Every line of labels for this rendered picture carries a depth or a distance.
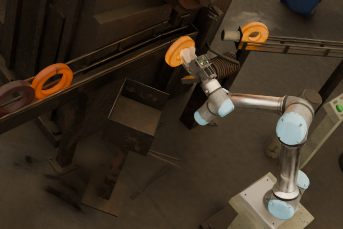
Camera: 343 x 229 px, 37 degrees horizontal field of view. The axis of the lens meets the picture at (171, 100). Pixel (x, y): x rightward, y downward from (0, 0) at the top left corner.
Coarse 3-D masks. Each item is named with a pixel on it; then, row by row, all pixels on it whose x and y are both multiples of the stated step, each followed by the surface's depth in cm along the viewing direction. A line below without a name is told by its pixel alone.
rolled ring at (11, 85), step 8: (0, 88) 198; (8, 88) 198; (16, 88) 199; (24, 88) 203; (32, 88) 206; (0, 96) 197; (24, 96) 210; (32, 96) 210; (0, 104) 200; (16, 104) 211; (24, 104) 210; (0, 112) 204; (8, 112) 208
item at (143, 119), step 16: (128, 80) 225; (128, 96) 232; (144, 96) 230; (160, 96) 228; (112, 112) 222; (128, 112) 228; (144, 112) 230; (160, 112) 233; (112, 128) 209; (128, 128) 207; (144, 128) 225; (128, 144) 214; (144, 144) 212; (112, 160) 243; (96, 176) 272; (112, 176) 251; (96, 192) 265; (112, 192) 268; (96, 208) 259; (112, 208) 262
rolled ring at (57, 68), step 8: (56, 64) 210; (64, 64) 214; (40, 72) 208; (48, 72) 207; (56, 72) 210; (64, 72) 214; (40, 80) 207; (64, 80) 220; (40, 88) 211; (56, 88) 221; (40, 96) 215
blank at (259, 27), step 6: (252, 24) 275; (258, 24) 274; (264, 24) 278; (246, 30) 275; (252, 30) 276; (258, 30) 276; (264, 30) 277; (246, 36) 279; (258, 36) 282; (264, 36) 280
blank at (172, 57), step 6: (186, 36) 228; (174, 42) 225; (180, 42) 225; (186, 42) 226; (192, 42) 230; (174, 48) 224; (180, 48) 226; (168, 54) 226; (174, 54) 226; (168, 60) 227; (174, 60) 230; (180, 60) 234; (174, 66) 234
